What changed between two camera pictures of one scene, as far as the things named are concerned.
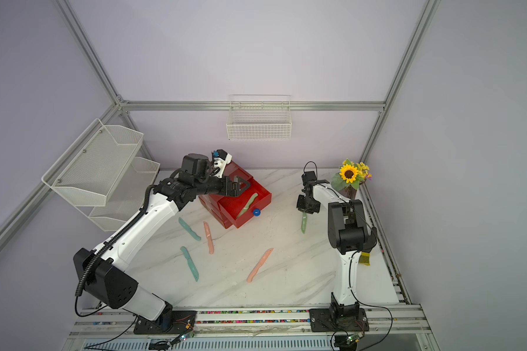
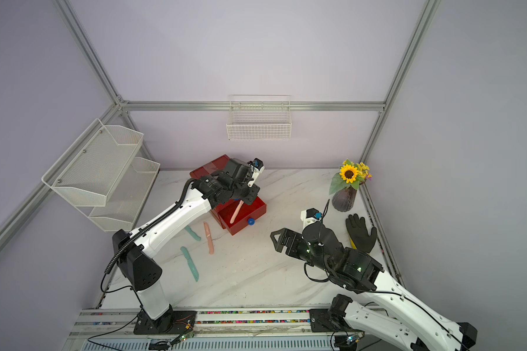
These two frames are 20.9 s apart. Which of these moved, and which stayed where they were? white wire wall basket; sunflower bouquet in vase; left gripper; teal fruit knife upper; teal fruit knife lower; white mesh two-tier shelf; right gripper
Moved: left gripper; right gripper
Stayed: white mesh two-tier shelf; teal fruit knife lower; sunflower bouquet in vase; teal fruit knife upper; white wire wall basket
